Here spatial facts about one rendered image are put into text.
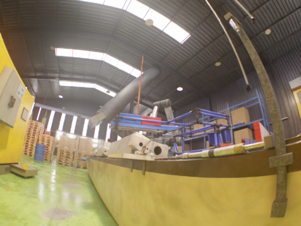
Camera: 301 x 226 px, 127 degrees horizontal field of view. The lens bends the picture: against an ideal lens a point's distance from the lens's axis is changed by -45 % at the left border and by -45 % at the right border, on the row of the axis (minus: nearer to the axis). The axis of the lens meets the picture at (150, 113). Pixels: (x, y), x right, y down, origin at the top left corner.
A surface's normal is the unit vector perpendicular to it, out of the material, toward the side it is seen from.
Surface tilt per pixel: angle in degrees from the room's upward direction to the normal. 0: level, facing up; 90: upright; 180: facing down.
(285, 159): 90
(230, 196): 90
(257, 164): 90
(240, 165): 90
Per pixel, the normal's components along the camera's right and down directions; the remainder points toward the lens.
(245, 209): -0.88, -0.22
